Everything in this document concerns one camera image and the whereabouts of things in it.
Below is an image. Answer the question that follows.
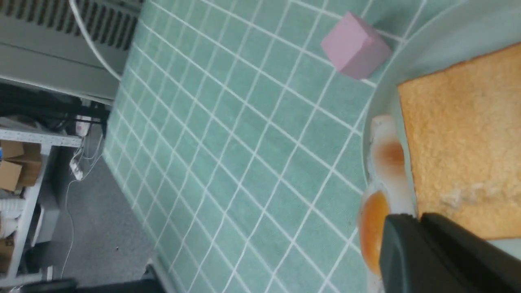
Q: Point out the fried egg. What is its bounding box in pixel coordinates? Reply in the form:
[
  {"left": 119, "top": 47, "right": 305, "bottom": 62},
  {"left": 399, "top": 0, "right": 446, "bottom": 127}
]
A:
[{"left": 357, "top": 115, "right": 416, "bottom": 293}]

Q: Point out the toast slice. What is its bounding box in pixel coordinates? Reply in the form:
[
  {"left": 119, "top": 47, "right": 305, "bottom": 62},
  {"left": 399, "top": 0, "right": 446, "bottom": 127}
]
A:
[{"left": 397, "top": 43, "right": 521, "bottom": 240}]

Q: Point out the white power strip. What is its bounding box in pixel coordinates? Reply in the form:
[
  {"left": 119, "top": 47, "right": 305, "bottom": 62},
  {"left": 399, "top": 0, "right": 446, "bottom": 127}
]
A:
[{"left": 69, "top": 158, "right": 84, "bottom": 181}]

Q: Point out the pink cube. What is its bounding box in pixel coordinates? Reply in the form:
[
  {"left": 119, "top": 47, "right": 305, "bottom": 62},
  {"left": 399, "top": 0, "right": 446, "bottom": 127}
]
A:
[{"left": 321, "top": 12, "right": 392, "bottom": 80}]

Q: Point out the white metal shelf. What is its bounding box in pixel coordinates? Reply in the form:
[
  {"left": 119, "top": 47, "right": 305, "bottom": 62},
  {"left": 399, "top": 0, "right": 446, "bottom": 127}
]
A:
[{"left": 0, "top": 127, "right": 82, "bottom": 287}]

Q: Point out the cardboard box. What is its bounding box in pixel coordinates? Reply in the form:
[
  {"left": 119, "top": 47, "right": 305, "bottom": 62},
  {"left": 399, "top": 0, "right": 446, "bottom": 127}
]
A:
[{"left": 0, "top": 140, "right": 43, "bottom": 192}]

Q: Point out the green empty plate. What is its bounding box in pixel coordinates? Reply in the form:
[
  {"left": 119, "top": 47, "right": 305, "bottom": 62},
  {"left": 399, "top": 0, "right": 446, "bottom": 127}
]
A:
[{"left": 362, "top": 0, "right": 520, "bottom": 259}]

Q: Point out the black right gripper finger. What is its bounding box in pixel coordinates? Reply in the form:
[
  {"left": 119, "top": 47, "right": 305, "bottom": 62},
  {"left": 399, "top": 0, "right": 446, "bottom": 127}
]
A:
[{"left": 379, "top": 213, "right": 521, "bottom": 293}]

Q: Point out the grey radiator panel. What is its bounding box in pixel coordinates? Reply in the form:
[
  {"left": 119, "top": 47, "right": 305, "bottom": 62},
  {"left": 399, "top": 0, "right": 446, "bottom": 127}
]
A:
[{"left": 0, "top": 0, "right": 144, "bottom": 104}]

